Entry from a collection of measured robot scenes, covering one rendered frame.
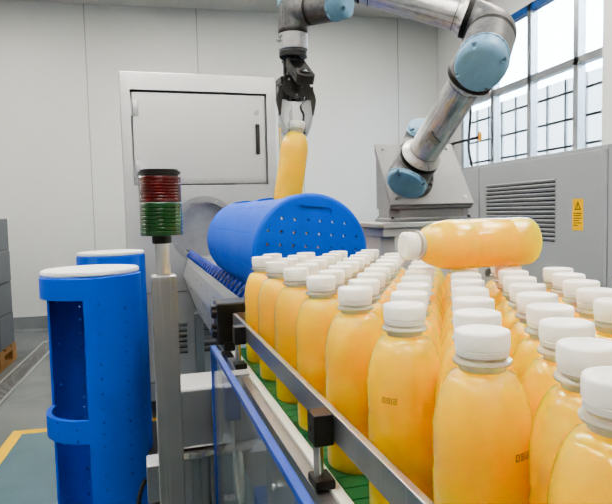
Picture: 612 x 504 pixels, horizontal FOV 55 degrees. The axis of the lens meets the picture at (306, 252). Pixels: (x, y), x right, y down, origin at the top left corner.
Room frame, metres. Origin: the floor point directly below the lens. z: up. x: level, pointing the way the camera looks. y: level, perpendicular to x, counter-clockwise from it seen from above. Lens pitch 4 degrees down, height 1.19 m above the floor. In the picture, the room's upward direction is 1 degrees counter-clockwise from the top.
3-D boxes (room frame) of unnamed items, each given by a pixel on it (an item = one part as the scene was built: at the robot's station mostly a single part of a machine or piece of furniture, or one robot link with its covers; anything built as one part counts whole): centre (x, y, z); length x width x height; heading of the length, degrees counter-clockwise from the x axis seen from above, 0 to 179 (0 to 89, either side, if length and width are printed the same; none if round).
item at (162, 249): (0.89, 0.22, 1.18); 0.06 x 0.06 x 0.16
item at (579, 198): (3.59, -1.30, 0.72); 2.15 x 0.54 x 1.45; 12
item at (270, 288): (1.02, 0.05, 0.99); 0.07 x 0.07 x 0.19
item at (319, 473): (0.60, -0.01, 0.94); 0.03 x 0.02 x 0.08; 16
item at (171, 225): (0.89, 0.22, 1.18); 0.06 x 0.06 x 0.05
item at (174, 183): (0.89, 0.22, 1.23); 0.06 x 0.06 x 0.04
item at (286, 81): (1.51, 0.02, 1.53); 0.09 x 0.08 x 0.12; 16
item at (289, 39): (1.50, 0.02, 1.61); 0.08 x 0.08 x 0.05
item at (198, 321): (3.29, 0.62, 0.31); 0.06 x 0.06 x 0.63; 16
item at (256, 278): (1.14, 0.09, 0.99); 0.07 x 0.07 x 0.19
